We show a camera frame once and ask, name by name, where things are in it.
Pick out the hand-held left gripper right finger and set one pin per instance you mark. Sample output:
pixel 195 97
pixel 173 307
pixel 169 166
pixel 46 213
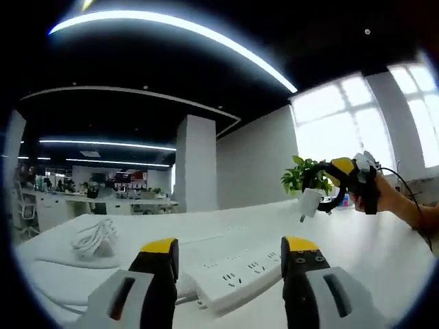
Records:
pixel 308 298

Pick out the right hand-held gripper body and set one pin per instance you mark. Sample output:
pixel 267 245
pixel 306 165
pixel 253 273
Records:
pixel 367 168

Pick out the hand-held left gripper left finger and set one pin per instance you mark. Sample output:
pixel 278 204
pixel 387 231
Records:
pixel 137 298

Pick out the white charger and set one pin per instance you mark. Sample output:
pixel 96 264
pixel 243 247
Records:
pixel 310 202

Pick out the white power strip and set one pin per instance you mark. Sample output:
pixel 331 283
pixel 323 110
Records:
pixel 236 281

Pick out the white desk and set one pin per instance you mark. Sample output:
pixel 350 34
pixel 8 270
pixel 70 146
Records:
pixel 343 246

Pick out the long ceiling light strip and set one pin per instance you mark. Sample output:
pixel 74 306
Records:
pixel 171 18

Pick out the person's right hand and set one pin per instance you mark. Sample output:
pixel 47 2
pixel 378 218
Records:
pixel 384 192

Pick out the blue plastic bag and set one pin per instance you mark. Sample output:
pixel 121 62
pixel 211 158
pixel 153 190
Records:
pixel 344 200

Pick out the green potted plant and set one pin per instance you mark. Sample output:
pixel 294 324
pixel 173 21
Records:
pixel 298 174

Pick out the bright window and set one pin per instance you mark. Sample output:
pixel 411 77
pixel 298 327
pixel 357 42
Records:
pixel 343 120

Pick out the white office chair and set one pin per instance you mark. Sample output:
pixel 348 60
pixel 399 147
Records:
pixel 27 209

